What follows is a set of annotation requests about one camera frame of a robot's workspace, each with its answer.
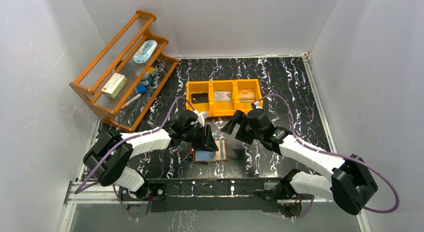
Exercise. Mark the yellow middle bin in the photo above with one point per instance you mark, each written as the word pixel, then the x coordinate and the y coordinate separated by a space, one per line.
pixel 225 108

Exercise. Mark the blue white tape roll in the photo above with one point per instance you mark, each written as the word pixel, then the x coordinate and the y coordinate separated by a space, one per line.
pixel 146 80

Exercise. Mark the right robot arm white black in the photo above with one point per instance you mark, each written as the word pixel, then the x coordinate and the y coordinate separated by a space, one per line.
pixel 347 182

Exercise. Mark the yellow left bin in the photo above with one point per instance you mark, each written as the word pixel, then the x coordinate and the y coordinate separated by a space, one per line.
pixel 199 87

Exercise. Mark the yellow bin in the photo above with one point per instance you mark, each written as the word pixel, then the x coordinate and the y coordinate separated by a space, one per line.
pixel 199 87
pixel 241 84
pixel 225 108

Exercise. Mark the tan card in bin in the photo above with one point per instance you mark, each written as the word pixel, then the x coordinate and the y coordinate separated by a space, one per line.
pixel 247 95

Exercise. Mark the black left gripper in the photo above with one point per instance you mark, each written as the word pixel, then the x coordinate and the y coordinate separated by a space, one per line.
pixel 205 136

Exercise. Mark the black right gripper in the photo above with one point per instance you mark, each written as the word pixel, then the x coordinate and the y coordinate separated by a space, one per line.
pixel 241 119

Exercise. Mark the orange wooden shelf rack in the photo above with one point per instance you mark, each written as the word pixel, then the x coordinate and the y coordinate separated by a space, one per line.
pixel 117 57

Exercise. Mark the white marker pen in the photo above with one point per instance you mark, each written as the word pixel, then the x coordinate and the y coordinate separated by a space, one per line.
pixel 131 100

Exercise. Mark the white red box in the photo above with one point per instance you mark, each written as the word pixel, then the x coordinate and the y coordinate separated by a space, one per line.
pixel 114 85

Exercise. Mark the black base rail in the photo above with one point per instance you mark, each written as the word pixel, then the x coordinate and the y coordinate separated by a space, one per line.
pixel 264 194

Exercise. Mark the aluminium frame rail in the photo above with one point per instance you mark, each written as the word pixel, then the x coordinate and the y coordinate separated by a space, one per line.
pixel 97 194

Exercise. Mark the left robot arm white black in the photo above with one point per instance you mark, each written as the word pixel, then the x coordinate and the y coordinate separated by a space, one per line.
pixel 107 159

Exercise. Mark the blue small cube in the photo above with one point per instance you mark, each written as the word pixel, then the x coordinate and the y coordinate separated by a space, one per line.
pixel 141 89

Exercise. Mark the black card in bin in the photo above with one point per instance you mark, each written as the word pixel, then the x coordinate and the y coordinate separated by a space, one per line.
pixel 197 98

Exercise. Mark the grey card in bin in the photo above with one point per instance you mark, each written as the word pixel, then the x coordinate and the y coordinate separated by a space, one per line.
pixel 221 96

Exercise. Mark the yellow right bin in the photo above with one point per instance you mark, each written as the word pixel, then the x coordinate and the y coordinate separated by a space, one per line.
pixel 241 84

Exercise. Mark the orange leather card holder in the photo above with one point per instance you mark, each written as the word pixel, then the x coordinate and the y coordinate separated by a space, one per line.
pixel 221 155

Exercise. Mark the white blue oval case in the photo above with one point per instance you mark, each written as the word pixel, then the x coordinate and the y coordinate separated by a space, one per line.
pixel 145 51

